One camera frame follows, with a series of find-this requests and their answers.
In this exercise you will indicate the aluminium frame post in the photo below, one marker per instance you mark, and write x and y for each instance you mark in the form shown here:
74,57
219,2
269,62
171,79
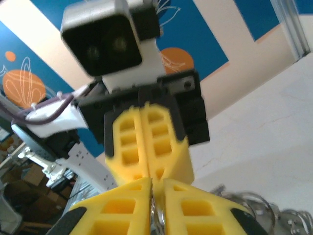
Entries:
291,24

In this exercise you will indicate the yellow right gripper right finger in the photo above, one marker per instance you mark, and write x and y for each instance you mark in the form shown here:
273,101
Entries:
200,210

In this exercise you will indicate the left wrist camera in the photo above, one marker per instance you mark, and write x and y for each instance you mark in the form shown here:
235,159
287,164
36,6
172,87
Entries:
102,41

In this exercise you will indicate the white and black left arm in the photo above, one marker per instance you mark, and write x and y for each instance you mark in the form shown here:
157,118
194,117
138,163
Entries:
51,124

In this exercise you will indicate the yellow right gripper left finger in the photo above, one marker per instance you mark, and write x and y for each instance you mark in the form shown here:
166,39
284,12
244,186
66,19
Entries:
117,210

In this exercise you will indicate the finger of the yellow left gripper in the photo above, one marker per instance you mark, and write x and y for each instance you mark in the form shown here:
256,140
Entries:
117,147
176,156

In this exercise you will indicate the cardboard box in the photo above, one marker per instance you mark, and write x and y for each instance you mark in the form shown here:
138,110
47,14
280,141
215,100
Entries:
27,177

